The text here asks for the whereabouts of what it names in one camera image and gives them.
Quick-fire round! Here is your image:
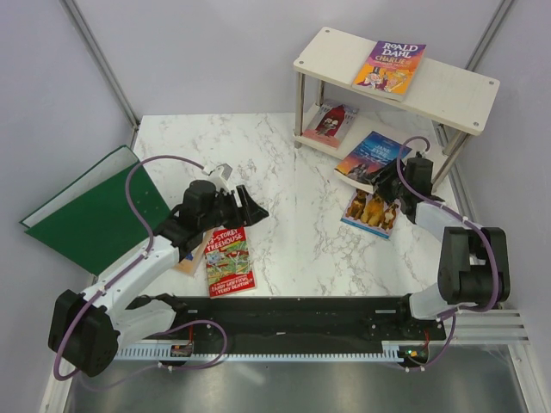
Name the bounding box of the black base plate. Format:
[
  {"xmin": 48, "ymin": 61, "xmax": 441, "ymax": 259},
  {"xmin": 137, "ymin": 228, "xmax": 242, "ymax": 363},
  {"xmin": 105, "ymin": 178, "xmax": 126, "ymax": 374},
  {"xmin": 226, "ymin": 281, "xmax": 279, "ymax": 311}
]
[{"xmin": 128, "ymin": 294, "xmax": 449, "ymax": 356}]

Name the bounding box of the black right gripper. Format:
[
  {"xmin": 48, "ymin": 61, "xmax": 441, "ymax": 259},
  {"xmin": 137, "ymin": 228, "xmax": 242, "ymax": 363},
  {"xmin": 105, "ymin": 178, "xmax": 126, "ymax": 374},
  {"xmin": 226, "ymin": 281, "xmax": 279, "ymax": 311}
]
[{"xmin": 363, "ymin": 157, "xmax": 410, "ymax": 204}]

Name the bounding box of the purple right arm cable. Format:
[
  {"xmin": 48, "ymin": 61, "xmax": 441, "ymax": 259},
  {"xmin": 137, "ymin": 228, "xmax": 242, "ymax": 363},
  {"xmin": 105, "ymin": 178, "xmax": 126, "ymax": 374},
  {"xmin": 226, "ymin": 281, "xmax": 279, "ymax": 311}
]
[{"xmin": 389, "ymin": 136, "xmax": 509, "ymax": 372}]

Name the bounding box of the white slotted cable duct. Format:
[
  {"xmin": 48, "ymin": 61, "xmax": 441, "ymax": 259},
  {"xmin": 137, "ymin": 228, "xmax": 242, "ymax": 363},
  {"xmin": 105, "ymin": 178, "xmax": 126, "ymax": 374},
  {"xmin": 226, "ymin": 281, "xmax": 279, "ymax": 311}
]
[{"xmin": 115, "ymin": 340, "xmax": 428, "ymax": 362}]

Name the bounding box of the Jane Eyre book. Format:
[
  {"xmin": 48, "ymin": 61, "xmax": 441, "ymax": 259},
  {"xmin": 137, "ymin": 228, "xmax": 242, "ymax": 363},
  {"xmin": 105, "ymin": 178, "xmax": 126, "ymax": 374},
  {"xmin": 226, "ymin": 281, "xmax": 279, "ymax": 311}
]
[{"xmin": 334, "ymin": 132, "xmax": 401, "ymax": 193}]

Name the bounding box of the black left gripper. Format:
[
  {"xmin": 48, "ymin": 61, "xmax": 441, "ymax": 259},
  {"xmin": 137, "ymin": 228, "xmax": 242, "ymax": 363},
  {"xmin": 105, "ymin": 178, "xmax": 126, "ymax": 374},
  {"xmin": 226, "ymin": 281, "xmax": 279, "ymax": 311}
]
[{"xmin": 200, "ymin": 185, "xmax": 269, "ymax": 231}]

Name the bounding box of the aluminium rail frame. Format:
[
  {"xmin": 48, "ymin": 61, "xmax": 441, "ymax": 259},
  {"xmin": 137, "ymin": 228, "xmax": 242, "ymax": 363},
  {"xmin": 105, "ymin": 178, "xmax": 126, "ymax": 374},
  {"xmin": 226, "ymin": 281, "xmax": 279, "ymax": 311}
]
[{"xmin": 452, "ymin": 309, "xmax": 529, "ymax": 345}]

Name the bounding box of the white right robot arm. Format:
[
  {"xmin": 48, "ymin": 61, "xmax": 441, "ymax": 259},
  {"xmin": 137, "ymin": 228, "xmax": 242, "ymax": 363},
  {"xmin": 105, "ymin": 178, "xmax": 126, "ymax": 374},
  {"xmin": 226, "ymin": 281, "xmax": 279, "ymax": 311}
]
[{"xmin": 372, "ymin": 156, "xmax": 511, "ymax": 339}]

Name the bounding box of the red house cover book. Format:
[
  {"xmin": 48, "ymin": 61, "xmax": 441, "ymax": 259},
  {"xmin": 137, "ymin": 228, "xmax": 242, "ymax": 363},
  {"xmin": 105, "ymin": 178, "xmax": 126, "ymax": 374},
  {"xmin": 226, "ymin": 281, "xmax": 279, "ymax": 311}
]
[{"xmin": 302, "ymin": 100, "xmax": 359, "ymax": 149}]

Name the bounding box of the Charlie Chocolate Factory book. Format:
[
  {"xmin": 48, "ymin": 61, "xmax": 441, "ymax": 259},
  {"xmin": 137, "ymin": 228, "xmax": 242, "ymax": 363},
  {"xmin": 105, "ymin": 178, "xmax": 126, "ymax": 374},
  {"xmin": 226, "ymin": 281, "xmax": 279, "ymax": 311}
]
[{"xmin": 351, "ymin": 40, "xmax": 426, "ymax": 102}]

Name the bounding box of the red 13-Storey Treehouse book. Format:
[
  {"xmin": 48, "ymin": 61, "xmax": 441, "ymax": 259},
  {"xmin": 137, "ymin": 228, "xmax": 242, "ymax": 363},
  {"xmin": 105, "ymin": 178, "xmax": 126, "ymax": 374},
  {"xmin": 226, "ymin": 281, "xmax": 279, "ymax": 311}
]
[{"xmin": 205, "ymin": 227, "xmax": 257, "ymax": 299}]

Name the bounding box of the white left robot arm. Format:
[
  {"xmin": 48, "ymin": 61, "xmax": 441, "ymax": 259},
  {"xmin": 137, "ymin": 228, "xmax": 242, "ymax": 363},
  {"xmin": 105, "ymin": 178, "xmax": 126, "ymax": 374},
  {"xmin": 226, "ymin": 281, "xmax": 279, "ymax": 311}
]
[{"xmin": 48, "ymin": 180, "xmax": 269, "ymax": 377}]

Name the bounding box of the green ring binder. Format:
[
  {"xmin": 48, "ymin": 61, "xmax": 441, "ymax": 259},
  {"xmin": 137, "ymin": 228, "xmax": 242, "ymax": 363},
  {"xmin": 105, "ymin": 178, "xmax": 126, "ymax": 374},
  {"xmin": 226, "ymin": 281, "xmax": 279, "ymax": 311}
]
[{"xmin": 20, "ymin": 145, "xmax": 148, "ymax": 275}]

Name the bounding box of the orange Charlie portrait book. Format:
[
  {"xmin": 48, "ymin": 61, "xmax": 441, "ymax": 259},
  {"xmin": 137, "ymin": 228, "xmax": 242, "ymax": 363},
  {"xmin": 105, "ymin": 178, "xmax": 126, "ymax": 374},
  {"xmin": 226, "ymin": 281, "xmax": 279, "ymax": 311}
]
[{"xmin": 174, "ymin": 231, "xmax": 213, "ymax": 276}]

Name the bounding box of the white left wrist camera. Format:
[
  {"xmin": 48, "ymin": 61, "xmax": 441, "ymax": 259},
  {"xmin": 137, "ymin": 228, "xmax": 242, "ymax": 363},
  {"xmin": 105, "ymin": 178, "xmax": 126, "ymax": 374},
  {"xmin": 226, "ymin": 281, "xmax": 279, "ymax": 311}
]
[{"xmin": 204, "ymin": 163, "xmax": 232, "ymax": 181}]

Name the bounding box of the Why Do Dogs Bark book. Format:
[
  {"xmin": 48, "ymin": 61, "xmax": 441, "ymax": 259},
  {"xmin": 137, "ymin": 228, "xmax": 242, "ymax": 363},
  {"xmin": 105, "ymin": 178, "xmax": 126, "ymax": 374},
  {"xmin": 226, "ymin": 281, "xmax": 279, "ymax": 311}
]
[{"xmin": 341, "ymin": 189, "xmax": 400, "ymax": 239}]

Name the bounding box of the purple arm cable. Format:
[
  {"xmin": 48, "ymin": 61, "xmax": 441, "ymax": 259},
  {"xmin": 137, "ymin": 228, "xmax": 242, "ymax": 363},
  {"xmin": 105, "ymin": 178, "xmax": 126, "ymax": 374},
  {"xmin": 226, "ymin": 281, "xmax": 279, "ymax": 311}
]
[
  {"xmin": 53, "ymin": 155, "xmax": 228, "ymax": 391},
  {"xmin": 389, "ymin": 136, "xmax": 509, "ymax": 372}
]

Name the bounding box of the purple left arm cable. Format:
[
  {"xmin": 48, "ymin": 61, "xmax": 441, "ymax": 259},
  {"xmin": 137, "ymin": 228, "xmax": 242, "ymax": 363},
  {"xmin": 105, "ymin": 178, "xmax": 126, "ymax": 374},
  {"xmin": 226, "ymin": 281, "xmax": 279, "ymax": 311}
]
[{"xmin": 53, "ymin": 155, "xmax": 228, "ymax": 391}]

